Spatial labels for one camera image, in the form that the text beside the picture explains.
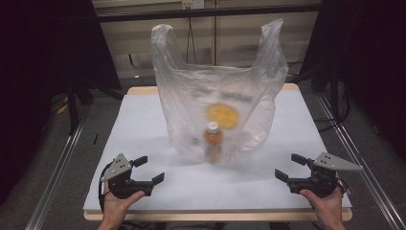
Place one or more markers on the black horizontal bar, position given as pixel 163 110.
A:
pixel 207 12

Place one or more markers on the translucent plastic bag yellow print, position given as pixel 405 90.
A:
pixel 191 83

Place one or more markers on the black metal stand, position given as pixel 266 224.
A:
pixel 72 108
pixel 334 96

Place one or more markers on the person's left hand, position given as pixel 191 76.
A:
pixel 116 207

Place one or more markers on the small black floor object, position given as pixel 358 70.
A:
pixel 95 138

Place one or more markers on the person's right hand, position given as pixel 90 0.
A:
pixel 328 207

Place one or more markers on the metal floor rail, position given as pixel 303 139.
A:
pixel 57 175
pixel 360 169

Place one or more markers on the white wall power outlet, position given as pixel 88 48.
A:
pixel 192 4

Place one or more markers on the orange bottle white cap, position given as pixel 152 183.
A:
pixel 213 137

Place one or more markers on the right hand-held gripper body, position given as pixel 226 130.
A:
pixel 322 183

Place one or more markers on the black curtain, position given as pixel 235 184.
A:
pixel 373 64
pixel 38 64

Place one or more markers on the white table mat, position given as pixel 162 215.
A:
pixel 143 127

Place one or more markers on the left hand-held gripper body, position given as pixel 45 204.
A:
pixel 123 187

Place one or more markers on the white table board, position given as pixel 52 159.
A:
pixel 198 216

